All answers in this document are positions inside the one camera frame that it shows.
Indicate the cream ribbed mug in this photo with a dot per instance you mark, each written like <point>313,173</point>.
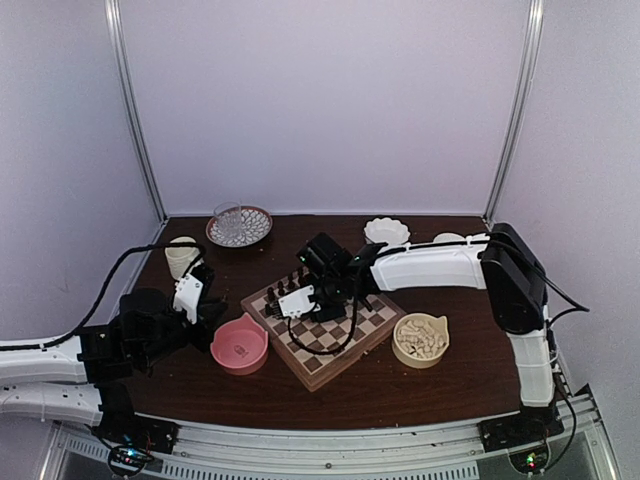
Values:
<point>178,259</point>

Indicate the cream spouted bowl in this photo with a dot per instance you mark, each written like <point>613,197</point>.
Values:
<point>420,340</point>

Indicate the patterned ceramic plate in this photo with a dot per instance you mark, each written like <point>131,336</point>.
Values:
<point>256,225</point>

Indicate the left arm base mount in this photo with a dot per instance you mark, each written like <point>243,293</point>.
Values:
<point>133,441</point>

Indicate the small cream round bowl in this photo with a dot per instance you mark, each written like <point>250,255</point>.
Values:
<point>447,237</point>

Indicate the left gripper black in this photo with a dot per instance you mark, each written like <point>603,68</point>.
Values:
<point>207,321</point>

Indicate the pink bowl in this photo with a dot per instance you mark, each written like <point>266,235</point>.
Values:
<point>240,346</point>

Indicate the right aluminium frame post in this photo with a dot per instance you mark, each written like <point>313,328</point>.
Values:
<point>525,79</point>

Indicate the white scalloped bowl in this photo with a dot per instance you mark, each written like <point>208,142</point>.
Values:
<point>386,230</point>

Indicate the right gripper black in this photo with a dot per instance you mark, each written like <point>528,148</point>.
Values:
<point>335,313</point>

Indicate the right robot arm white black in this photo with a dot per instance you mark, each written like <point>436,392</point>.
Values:
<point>497,262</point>

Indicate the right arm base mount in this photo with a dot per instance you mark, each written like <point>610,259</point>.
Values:
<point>524,436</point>

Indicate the aluminium frame post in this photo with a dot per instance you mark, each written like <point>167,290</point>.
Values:
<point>117,37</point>
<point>525,79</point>

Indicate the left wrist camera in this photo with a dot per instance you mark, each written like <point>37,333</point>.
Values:
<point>190,288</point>

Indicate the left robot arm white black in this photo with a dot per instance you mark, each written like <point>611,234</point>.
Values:
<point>80,379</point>

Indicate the left aluminium frame post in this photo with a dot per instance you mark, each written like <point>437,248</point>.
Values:
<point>117,37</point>

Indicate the front aluminium rail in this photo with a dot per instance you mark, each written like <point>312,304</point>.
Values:
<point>451,450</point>

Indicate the clear drinking glass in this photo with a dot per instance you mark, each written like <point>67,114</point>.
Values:
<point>228,217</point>

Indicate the wooden chess board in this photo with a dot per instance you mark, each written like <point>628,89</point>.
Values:
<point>318,352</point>

